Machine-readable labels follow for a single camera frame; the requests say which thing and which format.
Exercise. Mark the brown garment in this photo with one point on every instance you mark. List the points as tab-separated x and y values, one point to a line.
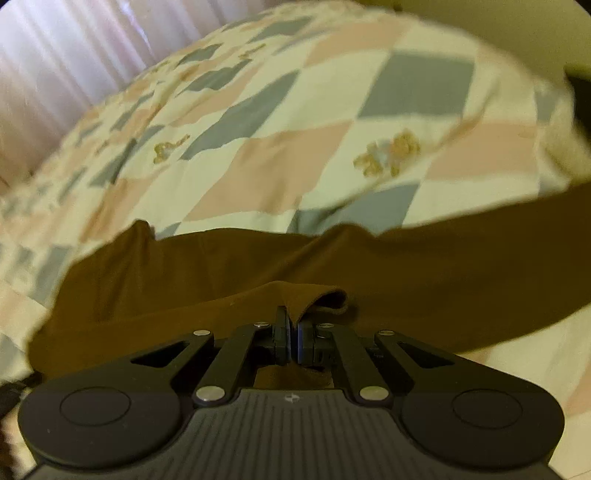
460	284

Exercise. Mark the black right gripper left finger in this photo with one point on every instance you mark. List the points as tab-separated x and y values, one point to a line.
235	364

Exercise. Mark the pink curtain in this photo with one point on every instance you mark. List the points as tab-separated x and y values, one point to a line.
59	58

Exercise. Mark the checkered teddy bear quilt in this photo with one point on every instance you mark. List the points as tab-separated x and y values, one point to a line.
300	118

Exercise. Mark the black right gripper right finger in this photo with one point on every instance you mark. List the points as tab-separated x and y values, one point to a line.
328	346

